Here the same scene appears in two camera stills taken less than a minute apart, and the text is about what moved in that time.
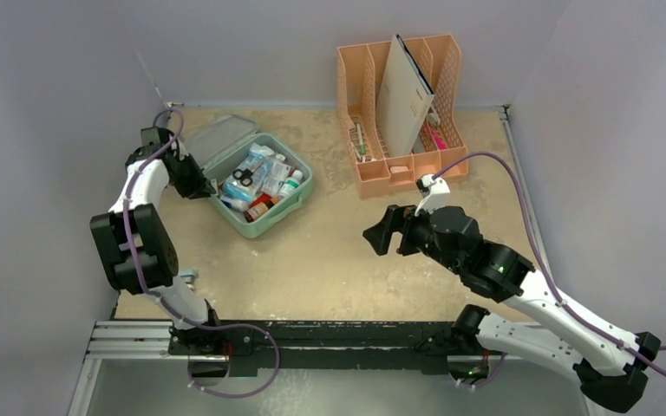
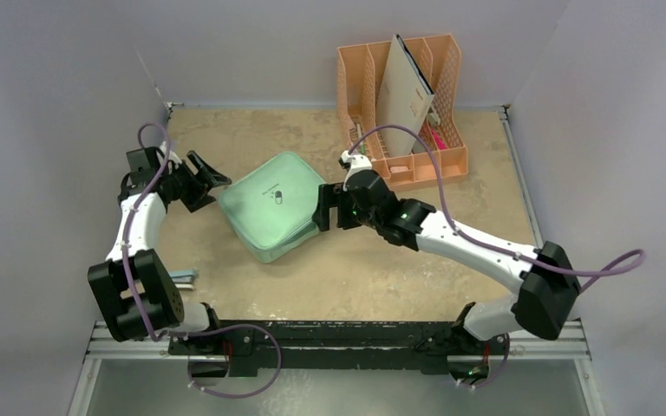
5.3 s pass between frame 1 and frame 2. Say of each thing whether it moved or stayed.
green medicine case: moved
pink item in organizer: stayed
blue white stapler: stayed
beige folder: stayed
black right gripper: moved
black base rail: stayed
